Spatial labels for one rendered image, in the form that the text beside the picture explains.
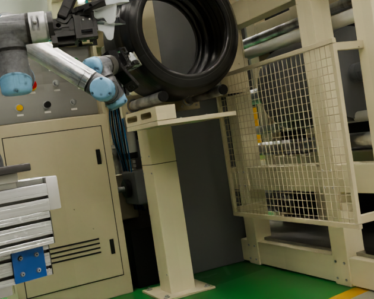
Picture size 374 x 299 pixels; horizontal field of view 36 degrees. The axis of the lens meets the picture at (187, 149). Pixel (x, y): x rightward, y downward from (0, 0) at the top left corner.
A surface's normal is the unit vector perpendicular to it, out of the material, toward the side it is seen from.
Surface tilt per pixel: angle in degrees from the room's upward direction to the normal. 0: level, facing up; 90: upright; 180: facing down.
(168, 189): 90
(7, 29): 90
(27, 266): 90
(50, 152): 90
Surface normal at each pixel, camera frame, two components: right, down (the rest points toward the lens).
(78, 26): 0.16, -0.14
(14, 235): 0.59, -0.07
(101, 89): -0.05, 0.04
